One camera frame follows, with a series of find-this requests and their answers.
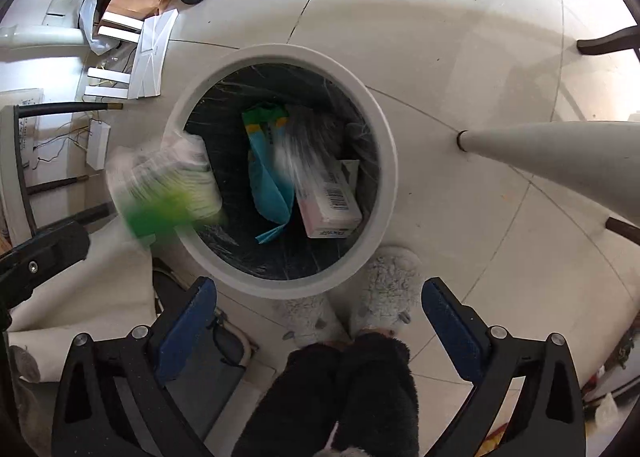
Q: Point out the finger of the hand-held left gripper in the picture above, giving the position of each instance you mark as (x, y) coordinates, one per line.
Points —
(50, 252)

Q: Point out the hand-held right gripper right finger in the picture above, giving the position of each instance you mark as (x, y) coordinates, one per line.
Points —
(450, 332)

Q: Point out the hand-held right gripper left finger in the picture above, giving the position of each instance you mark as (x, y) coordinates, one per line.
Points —
(184, 329)

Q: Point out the green and white box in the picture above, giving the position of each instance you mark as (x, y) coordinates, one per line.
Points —
(165, 187)

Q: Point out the blue packet with green top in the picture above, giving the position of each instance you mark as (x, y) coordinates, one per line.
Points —
(265, 187)

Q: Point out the long pink white toothpaste box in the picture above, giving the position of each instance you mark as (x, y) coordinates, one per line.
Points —
(330, 212)

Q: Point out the round white trash bin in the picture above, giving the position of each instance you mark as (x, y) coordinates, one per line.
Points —
(300, 54)

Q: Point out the white cloth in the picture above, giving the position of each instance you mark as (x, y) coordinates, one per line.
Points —
(75, 327)

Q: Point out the grey fluffy slipper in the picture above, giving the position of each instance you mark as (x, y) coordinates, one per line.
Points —
(387, 282)
(310, 317)

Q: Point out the person's black fleece pants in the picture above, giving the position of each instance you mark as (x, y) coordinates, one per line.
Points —
(360, 387)

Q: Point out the small white box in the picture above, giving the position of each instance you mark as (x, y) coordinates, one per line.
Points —
(98, 144)

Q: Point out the checkered dining table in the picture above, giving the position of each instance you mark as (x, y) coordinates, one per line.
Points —
(550, 157)

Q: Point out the white folded cardboard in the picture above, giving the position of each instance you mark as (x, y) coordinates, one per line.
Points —
(150, 52)

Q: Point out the clear plastic bag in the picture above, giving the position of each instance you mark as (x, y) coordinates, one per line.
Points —
(90, 27)

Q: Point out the dark wooden chair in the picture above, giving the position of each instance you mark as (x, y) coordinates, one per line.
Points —
(610, 42)

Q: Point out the black metal frame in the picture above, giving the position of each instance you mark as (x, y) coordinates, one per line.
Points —
(65, 108)

